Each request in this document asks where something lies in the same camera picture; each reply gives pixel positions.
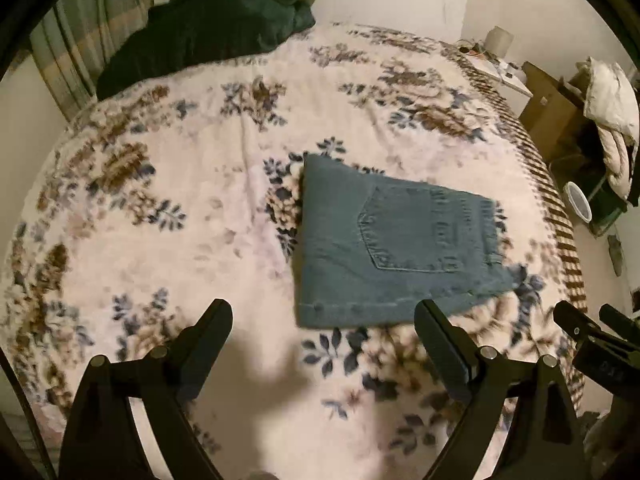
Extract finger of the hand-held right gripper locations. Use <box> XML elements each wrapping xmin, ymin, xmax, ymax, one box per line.
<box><xmin>552</xmin><ymin>301</ymin><xmax>601</xmax><ymax>349</ymax></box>
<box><xmin>598</xmin><ymin>304</ymin><xmax>640</xmax><ymax>349</ymax></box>

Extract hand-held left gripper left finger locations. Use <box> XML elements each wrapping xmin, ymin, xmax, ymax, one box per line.
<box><xmin>59</xmin><ymin>299</ymin><xmax>233</xmax><ymax>480</ymax></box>

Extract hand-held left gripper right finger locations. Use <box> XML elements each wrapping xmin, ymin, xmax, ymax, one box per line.
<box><xmin>414</xmin><ymin>299</ymin><xmax>586</xmax><ymax>480</ymax></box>

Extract blue denim pants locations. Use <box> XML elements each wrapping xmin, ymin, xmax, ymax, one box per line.
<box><xmin>295</xmin><ymin>152</ymin><xmax>528</xmax><ymax>331</ymax></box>

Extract person's right forearm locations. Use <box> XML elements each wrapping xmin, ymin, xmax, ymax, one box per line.
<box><xmin>582</xmin><ymin>410</ymin><xmax>640</xmax><ymax>480</ymax></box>

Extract dark shoe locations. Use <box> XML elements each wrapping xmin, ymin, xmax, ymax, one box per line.
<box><xmin>607</xmin><ymin>237</ymin><xmax>623</xmax><ymax>276</ymax></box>

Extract dark green stool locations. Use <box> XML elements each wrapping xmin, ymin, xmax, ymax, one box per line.
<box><xmin>590</xmin><ymin>170</ymin><xmax>628</xmax><ymax>236</ymax></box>

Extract grey trash bin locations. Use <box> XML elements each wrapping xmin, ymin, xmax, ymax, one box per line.
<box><xmin>562</xmin><ymin>181</ymin><xmax>593</xmax><ymax>223</ymax></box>

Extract floral blanket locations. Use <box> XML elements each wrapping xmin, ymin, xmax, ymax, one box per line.
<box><xmin>0</xmin><ymin>22</ymin><xmax>588</xmax><ymax>480</ymax></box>

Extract pink puffer jacket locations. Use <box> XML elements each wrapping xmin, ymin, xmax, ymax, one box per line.
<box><xmin>597</xmin><ymin>127</ymin><xmax>640</xmax><ymax>201</ymax></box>

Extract brown cardboard box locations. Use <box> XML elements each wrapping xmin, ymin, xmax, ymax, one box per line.
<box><xmin>519</xmin><ymin>61</ymin><xmax>601</xmax><ymax>161</ymax></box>

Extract white puffer jacket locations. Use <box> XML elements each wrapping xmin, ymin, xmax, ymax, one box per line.
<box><xmin>575</xmin><ymin>56</ymin><xmax>640</xmax><ymax>143</ymax></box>

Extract white nightstand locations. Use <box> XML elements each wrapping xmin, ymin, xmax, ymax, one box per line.
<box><xmin>462</xmin><ymin>52</ymin><xmax>533</xmax><ymax>121</ymax></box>

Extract beige cylinder lamp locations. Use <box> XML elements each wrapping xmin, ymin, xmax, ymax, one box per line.
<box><xmin>484</xmin><ymin>26</ymin><xmax>513</xmax><ymax>56</ymax></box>

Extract dark green pillows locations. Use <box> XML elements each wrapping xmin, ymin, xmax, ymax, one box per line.
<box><xmin>96</xmin><ymin>0</ymin><xmax>317</xmax><ymax>101</ymax></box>

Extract green striped curtain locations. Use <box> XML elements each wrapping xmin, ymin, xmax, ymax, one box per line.
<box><xmin>27</xmin><ymin>0</ymin><xmax>153</xmax><ymax>121</ymax></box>

